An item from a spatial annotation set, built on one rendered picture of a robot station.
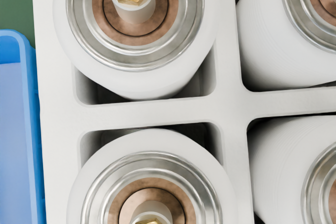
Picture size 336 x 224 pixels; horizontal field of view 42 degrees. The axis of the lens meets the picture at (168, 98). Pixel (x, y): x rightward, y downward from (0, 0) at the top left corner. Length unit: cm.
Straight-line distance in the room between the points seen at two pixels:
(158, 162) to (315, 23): 11
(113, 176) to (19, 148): 28
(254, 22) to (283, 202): 11
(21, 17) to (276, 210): 37
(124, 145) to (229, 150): 10
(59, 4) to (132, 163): 10
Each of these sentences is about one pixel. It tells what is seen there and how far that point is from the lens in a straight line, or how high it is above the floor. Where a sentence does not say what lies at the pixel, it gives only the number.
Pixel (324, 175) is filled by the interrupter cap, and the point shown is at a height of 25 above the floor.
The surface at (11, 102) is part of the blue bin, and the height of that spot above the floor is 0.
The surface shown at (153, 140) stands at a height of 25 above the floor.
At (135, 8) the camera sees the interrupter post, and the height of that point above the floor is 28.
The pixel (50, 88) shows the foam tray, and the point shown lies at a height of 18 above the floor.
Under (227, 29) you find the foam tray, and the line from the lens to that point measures 32.
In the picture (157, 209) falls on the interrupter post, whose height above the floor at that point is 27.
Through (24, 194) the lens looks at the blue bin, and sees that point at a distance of 52.
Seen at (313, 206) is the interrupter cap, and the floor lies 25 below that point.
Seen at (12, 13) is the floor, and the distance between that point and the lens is 53.
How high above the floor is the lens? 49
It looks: 87 degrees down
